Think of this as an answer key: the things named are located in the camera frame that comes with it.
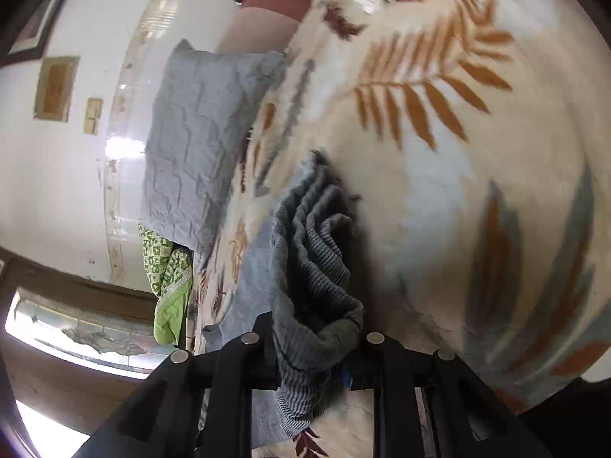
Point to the large beige wall switch plate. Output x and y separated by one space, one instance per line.
56 88

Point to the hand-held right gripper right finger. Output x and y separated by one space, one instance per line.
355 377

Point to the small beige wall switch plate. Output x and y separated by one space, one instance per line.
93 115

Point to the grey denim pants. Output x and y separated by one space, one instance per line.
310 272

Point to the dark framed wall picture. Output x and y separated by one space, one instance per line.
33 24

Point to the grey quilted pillow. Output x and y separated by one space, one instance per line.
200 143

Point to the wooden door with stained glass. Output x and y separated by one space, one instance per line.
71 391

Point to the green patterned quilt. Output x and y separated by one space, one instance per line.
169 310

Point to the pink round cushion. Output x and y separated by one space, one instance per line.
267 12

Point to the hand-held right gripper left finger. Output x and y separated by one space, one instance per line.
265 343

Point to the leaf print blanket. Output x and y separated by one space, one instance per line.
429 200

